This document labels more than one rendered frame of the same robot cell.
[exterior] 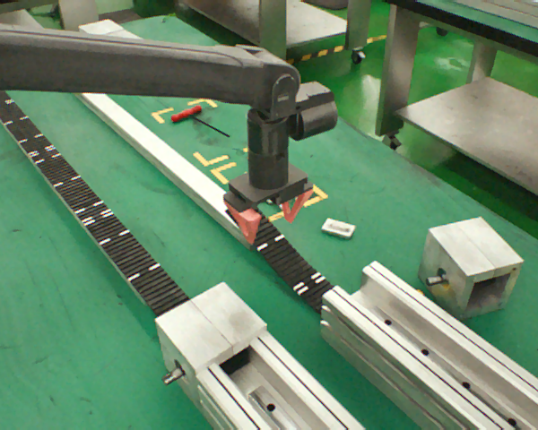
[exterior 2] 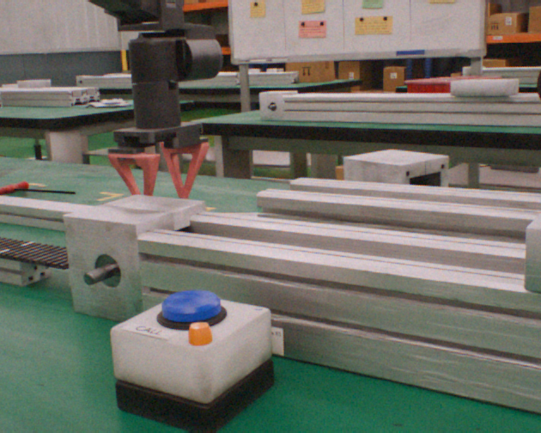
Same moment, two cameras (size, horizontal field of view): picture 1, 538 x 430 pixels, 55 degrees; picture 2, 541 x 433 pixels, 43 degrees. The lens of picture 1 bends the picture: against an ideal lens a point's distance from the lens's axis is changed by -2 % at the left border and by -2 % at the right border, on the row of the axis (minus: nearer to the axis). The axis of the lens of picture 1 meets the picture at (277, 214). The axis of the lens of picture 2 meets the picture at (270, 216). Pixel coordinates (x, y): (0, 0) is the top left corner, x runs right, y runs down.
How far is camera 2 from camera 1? 0.46 m
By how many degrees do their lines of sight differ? 30
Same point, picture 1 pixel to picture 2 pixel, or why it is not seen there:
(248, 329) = (185, 204)
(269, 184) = (163, 119)
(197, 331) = (124, 212)
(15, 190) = not seen: outside the picture
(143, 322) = (26, 295)
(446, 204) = not seen: hidden behind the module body
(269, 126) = (158, 43)
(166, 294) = (54, 253)
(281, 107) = (170, 15)
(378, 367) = not seen: hidden behind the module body
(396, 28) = (226, 164)
